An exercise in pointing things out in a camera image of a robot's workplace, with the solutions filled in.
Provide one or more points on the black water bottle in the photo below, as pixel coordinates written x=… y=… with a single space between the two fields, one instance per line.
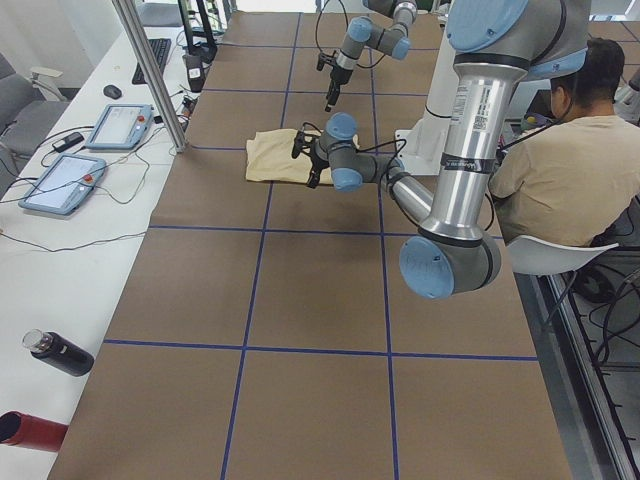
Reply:
x=58 y=352

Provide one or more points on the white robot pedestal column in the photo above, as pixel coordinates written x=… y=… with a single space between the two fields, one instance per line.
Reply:
x=425 y=141

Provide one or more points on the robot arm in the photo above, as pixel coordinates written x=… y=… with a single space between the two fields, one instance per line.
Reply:
x=497 y=44
x=366 y=43

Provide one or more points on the near blue teach pendant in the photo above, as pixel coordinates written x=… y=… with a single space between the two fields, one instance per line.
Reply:
x=64 y=185

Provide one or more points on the red cylinder bottle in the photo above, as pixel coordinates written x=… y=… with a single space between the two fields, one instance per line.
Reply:
x=27 y=431

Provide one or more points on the black computer mouse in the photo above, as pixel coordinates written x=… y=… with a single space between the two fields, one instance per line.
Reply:
x=112 y=91

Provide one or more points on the blue teach pendant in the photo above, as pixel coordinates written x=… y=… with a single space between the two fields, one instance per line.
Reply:
x=64 y=185
x=120 y=127

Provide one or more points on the grey office chair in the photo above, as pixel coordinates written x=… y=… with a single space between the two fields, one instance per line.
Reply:
x=26 y=119

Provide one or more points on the cream long-sleeve printed shirt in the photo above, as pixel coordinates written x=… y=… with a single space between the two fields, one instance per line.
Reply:
x=269 y=158

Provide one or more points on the brown table cover mat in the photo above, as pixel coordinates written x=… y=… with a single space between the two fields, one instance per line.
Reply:
x=265 y=331

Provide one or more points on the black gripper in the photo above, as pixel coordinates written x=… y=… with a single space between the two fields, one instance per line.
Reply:
x=339 y=76
x=317 y=161

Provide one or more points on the person in beige shirt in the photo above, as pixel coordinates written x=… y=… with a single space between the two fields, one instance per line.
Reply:
x=569 y=183

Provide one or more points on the far blue teach pendant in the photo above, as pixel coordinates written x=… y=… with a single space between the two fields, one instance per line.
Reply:
x=120 y=127

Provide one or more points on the white plastic chair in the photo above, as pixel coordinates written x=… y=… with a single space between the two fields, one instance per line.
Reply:
x=533 y=256

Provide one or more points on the aluminium frame post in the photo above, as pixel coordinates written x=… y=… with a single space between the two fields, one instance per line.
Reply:
x=135 y=31

